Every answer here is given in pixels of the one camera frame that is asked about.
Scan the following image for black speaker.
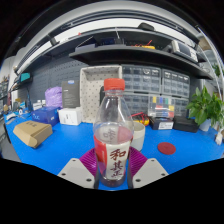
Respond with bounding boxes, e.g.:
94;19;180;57
98;85;107;105

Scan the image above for grey small-parts drawer cabinet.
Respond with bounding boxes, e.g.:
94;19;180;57
121;64;163;95
161;68;191;99
123;92;151;115
173;96;190;118

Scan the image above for clear red-capped drink bottle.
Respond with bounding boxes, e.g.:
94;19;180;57
92;78;135;188

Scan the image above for brown cardboard box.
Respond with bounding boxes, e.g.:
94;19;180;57
12;120;54;149

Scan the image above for small white labelled carton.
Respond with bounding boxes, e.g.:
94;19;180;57
32;99;47;112

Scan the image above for dark grey upright box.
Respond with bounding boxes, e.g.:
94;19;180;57
61;79;81;109

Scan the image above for black flat case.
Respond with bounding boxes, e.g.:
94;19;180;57
173;115;200;134

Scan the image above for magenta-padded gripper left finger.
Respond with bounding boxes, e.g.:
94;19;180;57
56;147;100;190

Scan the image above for flat round red coaster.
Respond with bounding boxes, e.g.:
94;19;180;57
157;141;177;156

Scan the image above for grey-white ceramic cup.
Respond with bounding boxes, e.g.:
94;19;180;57
130;120;147;153

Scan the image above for blue carton box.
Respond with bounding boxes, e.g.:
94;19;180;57
31;106;60;127

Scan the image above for white carton box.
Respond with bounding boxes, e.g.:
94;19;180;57
57;106;83;126

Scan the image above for clear organizer case colourful parts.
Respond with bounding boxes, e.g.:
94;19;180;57
147;95;176;120

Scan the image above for yellow multimeter red leads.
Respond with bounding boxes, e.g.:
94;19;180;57
131;112;151;127

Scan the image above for black box white label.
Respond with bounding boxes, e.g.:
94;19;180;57
148;116;175;131

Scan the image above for green potted plant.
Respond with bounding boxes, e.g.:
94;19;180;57
185;86;224;133

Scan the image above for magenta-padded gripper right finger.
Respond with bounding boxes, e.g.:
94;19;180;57
127;146;170;190

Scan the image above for white wire shelf unit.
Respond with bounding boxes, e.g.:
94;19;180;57
196;26;224;101

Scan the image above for small white adapter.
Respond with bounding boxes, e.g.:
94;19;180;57
214;130;224;146

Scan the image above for black wall shelf unit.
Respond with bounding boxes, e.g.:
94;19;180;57
14;20;214;82

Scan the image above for white pegboard tray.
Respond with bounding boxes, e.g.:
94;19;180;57
79;65;123;124

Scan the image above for purple plastic bag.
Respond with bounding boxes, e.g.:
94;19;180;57
44;86;64;108

